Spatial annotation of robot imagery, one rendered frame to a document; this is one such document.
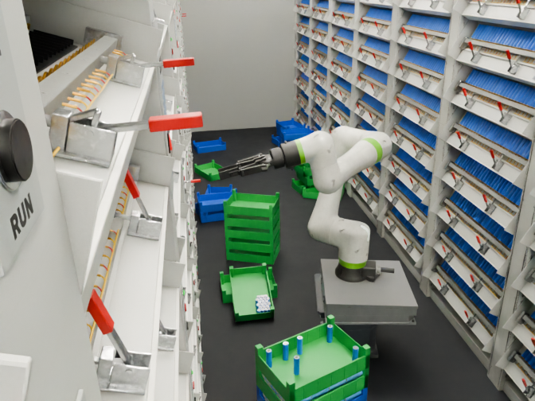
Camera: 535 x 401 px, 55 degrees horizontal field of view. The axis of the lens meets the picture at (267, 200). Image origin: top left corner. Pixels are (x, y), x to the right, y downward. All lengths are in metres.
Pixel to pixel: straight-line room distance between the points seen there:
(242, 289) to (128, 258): 2.20
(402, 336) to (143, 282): 2.16
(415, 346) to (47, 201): 2.48
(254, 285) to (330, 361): 1.18
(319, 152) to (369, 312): 0.73
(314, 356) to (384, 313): 0.56
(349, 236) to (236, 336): 0.79
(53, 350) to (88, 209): 0.05
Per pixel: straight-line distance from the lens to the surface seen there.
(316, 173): 1.86
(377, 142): 2.17
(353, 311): 2.18
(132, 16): 0.79
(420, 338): 2.66
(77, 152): 0.35
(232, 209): 3.05
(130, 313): 0.53
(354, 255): 2.25
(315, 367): 1.70
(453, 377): 2.49
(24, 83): 0.17
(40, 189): 0.17
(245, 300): 2.76
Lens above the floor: 1.62
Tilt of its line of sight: 24 degrees down
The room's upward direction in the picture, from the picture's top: 1 degrees counter-clockwise
